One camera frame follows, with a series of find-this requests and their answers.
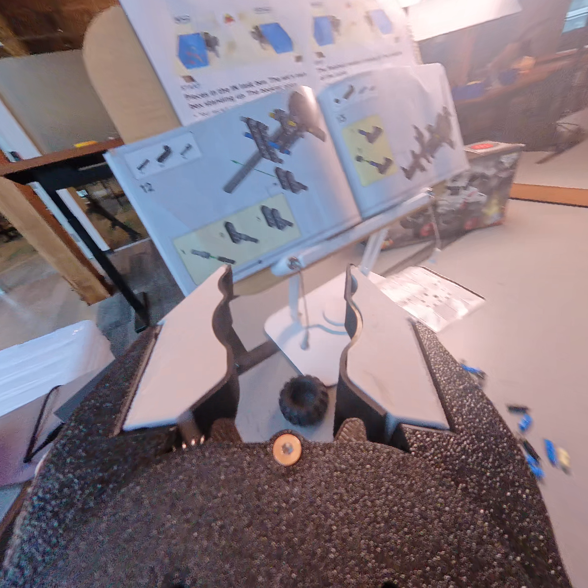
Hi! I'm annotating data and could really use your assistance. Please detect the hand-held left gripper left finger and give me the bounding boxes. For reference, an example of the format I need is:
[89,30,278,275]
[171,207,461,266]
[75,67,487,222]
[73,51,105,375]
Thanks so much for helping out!
[122,265,241,442]

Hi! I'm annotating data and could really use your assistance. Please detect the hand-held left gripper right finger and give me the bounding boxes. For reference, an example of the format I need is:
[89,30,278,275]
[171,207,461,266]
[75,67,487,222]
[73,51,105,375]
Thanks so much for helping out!
[336,266,451,443]

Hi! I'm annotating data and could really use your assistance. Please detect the building instruction booklet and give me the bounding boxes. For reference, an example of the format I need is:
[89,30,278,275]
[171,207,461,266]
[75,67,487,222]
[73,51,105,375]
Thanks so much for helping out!
[103,63,469,296]

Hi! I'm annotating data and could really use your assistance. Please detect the grey desk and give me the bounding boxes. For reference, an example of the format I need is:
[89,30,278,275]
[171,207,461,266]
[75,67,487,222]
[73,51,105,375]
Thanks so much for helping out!
[230,138,588,588]

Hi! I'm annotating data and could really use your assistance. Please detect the dark long office desk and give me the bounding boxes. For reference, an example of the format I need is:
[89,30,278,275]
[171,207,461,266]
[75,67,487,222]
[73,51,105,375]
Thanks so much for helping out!
[0,138,152,331]

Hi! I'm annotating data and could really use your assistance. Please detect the white printed task sheet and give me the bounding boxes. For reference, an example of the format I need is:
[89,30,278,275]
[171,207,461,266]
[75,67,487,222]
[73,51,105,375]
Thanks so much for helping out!
[120,0,423,125]

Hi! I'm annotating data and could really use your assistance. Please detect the white sticker sheet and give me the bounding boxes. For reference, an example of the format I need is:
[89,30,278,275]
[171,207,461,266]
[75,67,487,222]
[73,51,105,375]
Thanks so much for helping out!
[377,267,485,331]

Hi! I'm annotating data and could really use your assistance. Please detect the black toy tyre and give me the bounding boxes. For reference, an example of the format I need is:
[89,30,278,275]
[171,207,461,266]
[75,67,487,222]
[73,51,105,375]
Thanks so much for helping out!
[279,375,330,425]

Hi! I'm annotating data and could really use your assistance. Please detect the white plastic sheet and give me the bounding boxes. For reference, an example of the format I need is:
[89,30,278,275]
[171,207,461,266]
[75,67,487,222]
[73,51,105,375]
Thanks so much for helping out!
[0,320,115,419]

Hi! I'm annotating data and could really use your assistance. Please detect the wooden plank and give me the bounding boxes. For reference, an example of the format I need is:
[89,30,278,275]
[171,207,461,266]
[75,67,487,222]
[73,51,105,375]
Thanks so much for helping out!
[0,177,113,306]

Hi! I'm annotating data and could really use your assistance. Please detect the toy truck box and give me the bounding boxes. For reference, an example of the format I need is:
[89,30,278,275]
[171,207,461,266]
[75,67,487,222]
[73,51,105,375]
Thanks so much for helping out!
[382,140,526,251]

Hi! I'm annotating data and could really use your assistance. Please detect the cluttered background workbench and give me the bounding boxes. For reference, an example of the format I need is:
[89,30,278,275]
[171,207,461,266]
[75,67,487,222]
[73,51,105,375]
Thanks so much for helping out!
[455,51,588,152]

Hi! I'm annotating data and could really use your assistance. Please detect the bright light panel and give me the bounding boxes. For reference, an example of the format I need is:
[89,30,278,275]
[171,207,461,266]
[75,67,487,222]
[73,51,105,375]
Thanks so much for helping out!
[405,0,524,42]

